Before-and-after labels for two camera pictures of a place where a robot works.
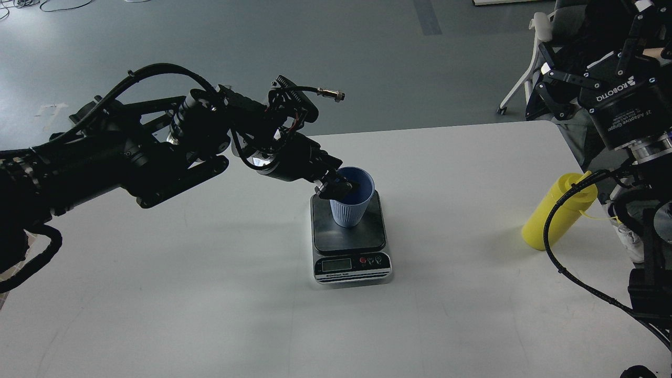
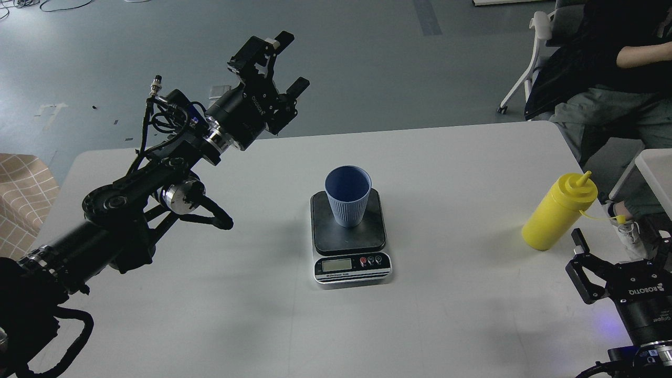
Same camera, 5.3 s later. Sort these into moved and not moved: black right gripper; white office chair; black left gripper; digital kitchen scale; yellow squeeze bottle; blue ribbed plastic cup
Moved: black right gripper; black left gripper
Not moved: white office chair; yellow squeeze bottle; digital kitchen scale; blue ribbed plastic cup
